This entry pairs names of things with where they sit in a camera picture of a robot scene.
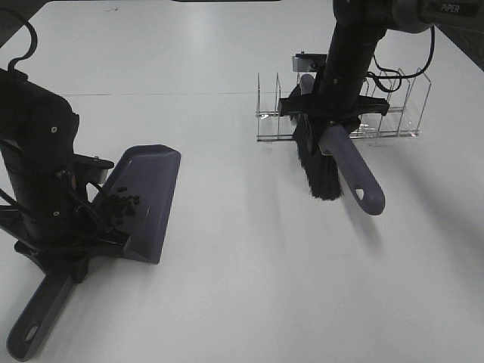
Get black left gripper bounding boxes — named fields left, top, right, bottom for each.
left=1, top=150, right=131, bottom=284

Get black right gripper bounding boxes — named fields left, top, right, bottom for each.
left=278, top=64, right=389, bottom=156

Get purple hand brush black bristles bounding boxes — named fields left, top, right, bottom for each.
left=289, top=73, right=386, bottom=216

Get pile of coffee beans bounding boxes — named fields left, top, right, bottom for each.
left=103, top=186, right=141, bottom=225

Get purple plastic dustpan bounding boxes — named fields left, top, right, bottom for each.
left=7, top=144, right=181, bottom=361

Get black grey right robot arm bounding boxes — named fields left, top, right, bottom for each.
left=278, top=1, right=483, bottom=157

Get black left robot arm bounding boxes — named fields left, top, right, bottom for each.
left=1, top=70, right=129, bottom=283

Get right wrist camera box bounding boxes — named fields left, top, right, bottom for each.
left=292, top=52, right=327, bottom=73

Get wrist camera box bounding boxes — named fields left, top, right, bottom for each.
left=292, top=52, right=327, bottom=73
left=73, top=154, right=114, bottom=184

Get chrome wire rack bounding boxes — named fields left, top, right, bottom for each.
left=255, top=73, right=433, bottom=142

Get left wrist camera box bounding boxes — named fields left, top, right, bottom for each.
left=73, top=154, right=114, bottom=184

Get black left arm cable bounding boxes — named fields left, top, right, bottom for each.
left=0, top=6, right=39, bottom=73

